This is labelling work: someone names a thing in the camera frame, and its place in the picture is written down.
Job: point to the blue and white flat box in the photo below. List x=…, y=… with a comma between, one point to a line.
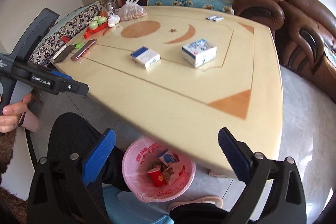
x=144, y=57

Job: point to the person's pale pink shoe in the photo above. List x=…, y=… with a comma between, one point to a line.
x=202, y=200

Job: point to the small white plastic bag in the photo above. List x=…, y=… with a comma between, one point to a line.
x=113, y=20

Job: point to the red paper cup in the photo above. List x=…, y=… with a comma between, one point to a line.
x=155, y=177

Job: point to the person's brown fuzzy sweater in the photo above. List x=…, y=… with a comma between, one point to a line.
x=6, y=150

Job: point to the translucent red-print bin liner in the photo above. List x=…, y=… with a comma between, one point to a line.
x=183, y=182

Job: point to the black flat object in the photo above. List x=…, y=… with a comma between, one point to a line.
x=65, y=54

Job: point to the small red box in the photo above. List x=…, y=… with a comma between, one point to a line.
x=156, y=166

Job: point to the cream carved table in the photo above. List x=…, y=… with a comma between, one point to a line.
x=183, y=98

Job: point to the green bottle cap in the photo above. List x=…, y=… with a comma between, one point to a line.
x=78, y=45

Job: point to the plastic bag of peanuts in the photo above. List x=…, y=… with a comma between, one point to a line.
x=131, y=11

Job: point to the orange fruit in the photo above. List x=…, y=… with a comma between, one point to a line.
x=103, y=13

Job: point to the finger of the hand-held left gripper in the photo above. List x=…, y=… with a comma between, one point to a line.
x=73, y=87
x=61, y=76

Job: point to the small red object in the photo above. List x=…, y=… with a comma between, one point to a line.
x=65, y=39

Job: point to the green tea cup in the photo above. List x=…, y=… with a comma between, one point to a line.
x=101, y=19
x=92, y=25

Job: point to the light blue plastic stool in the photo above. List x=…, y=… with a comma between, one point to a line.
x=126, y=208

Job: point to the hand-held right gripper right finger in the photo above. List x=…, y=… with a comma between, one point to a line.
x=233, y=155

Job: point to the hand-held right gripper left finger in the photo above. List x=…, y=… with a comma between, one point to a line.
x=98, y=158

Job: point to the blue cartoon medicine box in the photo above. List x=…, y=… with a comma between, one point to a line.
x=168, y=158

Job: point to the pink trash bin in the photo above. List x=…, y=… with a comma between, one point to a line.
x=131, y=176

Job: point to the brown leather armchair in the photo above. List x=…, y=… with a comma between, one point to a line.
x=302, y=29

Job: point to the white box with blue print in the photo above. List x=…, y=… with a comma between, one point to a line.
x=199, y=52

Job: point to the floral patterned bench cover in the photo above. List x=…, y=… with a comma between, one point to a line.
x=65, y=24

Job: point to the pink smartphone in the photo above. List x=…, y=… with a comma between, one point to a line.
x=83, y=49

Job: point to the steel pot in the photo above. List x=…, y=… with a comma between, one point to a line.
x=110, y=5

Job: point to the white plastic wrapper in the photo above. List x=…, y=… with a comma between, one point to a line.
x=179, y=169

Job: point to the person's left hand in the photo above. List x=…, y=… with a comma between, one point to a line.
x=11, y=116

